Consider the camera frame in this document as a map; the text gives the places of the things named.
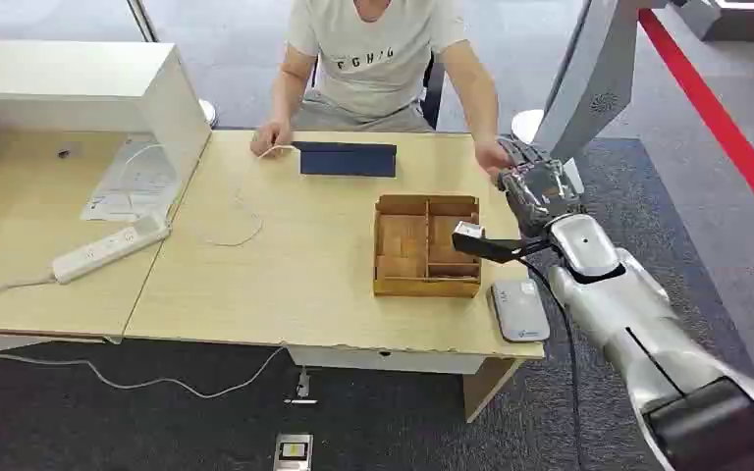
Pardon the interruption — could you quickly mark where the white floor cable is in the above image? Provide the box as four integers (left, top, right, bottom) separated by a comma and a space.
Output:
0, 344, 288, 400

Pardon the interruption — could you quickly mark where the small grey floor device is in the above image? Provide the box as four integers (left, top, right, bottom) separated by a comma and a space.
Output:
272, 433, 314, 471

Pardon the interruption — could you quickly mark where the wooden desk leg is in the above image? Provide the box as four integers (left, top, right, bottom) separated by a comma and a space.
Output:
461, 357, 522, 425

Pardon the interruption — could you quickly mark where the person's right hand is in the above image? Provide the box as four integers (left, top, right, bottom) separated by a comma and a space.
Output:
249, 119, 295, 159

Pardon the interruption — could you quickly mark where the thin white desk cable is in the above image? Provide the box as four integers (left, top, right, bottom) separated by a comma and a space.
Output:
202, 143, 298, 249

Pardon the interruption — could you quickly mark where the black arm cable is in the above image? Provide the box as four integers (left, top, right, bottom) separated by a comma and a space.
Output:
518, 255, 585, 471

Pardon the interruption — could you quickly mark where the white power strip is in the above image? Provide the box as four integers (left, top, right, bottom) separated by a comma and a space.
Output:
50, 213, 172, 286

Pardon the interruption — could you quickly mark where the white plug adapter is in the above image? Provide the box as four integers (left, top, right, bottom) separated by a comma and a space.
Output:
283, 366, 319, 406

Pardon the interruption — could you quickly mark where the wooden compartment box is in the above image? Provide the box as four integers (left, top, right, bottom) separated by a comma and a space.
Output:
372, 193, 484, 299

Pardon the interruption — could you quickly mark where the person's left hand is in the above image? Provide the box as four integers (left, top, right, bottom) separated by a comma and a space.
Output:
473, 137, 515, 183

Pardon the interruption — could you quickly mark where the white kiosk stand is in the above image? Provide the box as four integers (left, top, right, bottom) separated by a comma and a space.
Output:
531, 0, 671, 165

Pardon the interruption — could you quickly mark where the dark blue tablet case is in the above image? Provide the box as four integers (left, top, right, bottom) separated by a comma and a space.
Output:
292, 140, 399, 180

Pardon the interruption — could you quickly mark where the black chair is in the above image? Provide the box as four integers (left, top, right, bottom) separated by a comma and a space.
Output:
418, 53, 448, 131

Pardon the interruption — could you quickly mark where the person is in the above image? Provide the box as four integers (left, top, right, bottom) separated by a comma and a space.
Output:
249, 0, 516, 183

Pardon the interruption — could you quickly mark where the white power strip cord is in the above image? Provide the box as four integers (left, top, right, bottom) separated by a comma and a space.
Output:
0, 275, 57, 307

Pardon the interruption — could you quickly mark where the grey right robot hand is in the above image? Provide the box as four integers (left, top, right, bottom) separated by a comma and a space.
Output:
496, 136, 586, 239

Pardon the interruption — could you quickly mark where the printed paper sheet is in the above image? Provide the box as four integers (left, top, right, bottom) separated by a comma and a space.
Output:
80, 132, 182, 225

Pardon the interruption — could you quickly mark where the white desk partition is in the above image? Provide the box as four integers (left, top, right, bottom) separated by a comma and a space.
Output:
0, 39, 213, 204

